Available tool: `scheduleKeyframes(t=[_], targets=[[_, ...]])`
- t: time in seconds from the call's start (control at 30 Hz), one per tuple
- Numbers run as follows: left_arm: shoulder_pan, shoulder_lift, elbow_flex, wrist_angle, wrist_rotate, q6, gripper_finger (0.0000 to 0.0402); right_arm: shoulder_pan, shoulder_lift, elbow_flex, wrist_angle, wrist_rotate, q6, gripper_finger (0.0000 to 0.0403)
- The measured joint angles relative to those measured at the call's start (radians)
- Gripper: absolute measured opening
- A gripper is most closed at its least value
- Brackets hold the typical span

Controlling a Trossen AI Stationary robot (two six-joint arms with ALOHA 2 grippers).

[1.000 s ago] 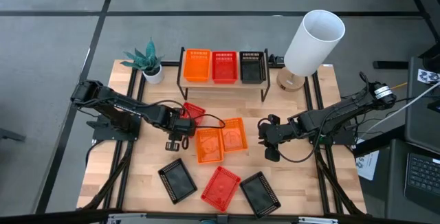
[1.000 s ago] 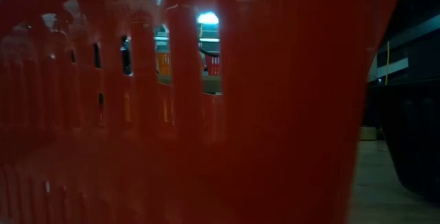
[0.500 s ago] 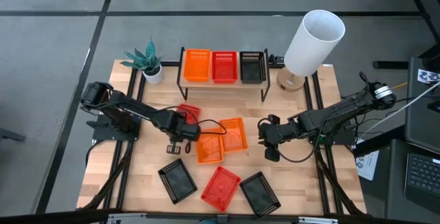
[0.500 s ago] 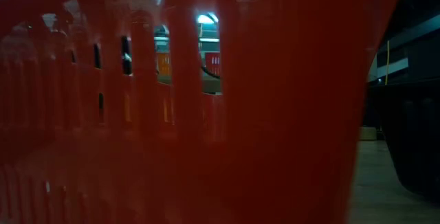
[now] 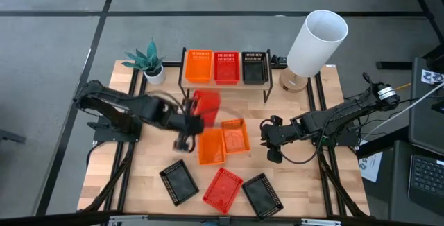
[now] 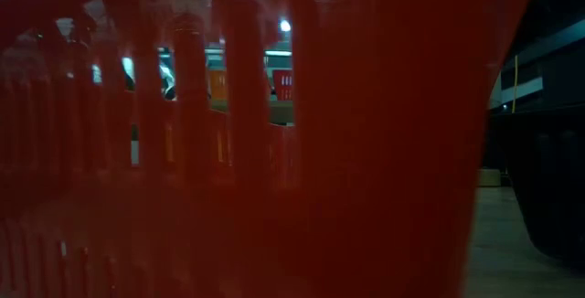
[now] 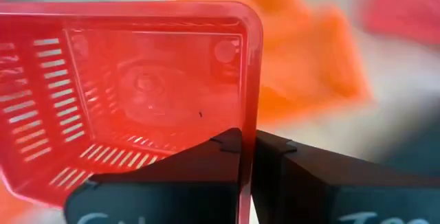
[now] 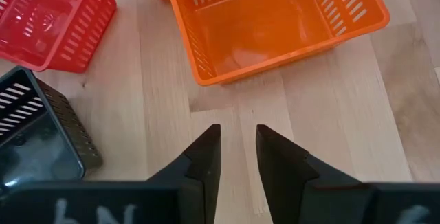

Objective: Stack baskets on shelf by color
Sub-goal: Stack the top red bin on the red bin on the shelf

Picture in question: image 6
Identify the red plastic basket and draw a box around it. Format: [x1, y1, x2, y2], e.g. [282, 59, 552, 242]
[0, 0, 543, 298]
[272, 69, 294, 102]

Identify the blurry white background object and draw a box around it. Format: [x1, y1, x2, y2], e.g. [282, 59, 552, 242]
[159, 62, 177, 101]

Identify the black plastic basket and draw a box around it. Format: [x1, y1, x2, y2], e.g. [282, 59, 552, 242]
[491, 111, 585, 262]

